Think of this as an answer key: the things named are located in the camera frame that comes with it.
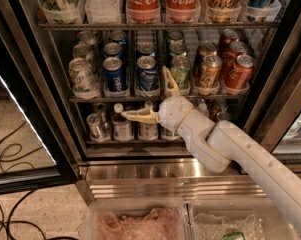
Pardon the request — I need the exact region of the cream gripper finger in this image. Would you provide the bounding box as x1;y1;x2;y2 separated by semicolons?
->
162;66;180;97
121;108;159;124

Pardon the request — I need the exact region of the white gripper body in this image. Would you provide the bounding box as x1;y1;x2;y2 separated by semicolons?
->
158;95;194;132

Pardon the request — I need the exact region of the blue pepsi can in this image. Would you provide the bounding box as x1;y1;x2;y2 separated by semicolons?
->
136;56;157;91
102;57;127;92

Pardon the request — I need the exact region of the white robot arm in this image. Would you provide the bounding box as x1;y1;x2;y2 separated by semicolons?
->
122;69;301;233

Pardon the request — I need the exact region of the green can bottom middle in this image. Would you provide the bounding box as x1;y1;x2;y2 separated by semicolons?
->
161;127;180;141

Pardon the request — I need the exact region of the orange gold can front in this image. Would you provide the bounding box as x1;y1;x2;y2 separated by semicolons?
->
196;54;223;88

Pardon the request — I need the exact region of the blue pepsi can left front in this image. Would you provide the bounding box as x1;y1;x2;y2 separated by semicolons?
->
102;57;127;92

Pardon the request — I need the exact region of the blue pepsi can second row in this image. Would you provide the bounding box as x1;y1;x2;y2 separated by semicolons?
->
136;42;156;59

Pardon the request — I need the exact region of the brown can bottom right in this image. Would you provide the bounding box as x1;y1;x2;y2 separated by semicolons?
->
217;111;232;121

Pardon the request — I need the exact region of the silver can bottom left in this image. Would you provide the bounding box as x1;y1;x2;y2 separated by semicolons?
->
86;113;110;143

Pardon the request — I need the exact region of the red can front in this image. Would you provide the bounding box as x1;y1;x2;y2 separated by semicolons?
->
225;55;255;89

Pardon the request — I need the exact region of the white green can front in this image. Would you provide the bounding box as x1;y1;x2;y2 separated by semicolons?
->
69;58;97;93

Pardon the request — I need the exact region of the gold bottle top shelf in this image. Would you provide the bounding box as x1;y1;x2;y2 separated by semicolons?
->
206;0;238;22

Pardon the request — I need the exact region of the glass fridge door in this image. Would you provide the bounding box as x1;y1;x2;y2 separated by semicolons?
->
0;9;77;195

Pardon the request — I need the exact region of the juice bottle white cap right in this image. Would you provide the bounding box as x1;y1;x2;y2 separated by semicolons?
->
138;101;158;141

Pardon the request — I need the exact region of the juice bottle white cap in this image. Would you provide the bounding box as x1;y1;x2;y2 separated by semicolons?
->
112;103;133;141
138;101;158;141

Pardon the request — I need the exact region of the juice bottle white cap left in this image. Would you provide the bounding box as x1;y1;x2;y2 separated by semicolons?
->
112;103;133;141

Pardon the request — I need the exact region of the clear water bottle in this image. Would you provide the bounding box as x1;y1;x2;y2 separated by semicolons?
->
85;0;121;24
196;99;209;117

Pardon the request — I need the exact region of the red coca-cola bottle right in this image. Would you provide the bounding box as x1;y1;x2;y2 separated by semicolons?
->
166;0;197;22

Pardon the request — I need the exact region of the red coca-cola bottle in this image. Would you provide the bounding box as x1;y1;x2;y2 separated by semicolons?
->
126;0;160;24
166;0;197;22

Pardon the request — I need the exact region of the red coca-cola bottle left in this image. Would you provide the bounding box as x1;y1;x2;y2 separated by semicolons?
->
126;0;160;24

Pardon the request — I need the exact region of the clear bin with pink wrap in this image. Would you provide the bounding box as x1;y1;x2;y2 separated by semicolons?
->
84;197;189;240

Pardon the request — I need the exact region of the clear water bottle top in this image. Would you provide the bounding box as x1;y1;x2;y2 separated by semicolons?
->
85;0;121;24

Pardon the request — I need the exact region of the clear bin with bubble wrap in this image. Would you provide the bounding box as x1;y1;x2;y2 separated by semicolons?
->
189;197;301;240

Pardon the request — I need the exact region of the green white bottle top left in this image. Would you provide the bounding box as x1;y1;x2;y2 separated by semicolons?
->
42;0;85;24

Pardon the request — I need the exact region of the black floor cable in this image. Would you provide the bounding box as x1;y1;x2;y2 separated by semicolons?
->
0;100;78;240

